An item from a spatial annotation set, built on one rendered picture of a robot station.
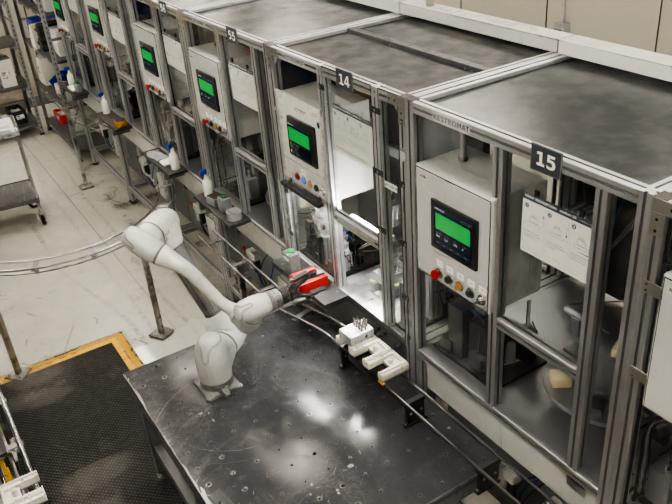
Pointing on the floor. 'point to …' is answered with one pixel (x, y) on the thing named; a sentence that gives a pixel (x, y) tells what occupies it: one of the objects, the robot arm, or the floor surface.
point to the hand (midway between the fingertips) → (318, 281)
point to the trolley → (25, 192)
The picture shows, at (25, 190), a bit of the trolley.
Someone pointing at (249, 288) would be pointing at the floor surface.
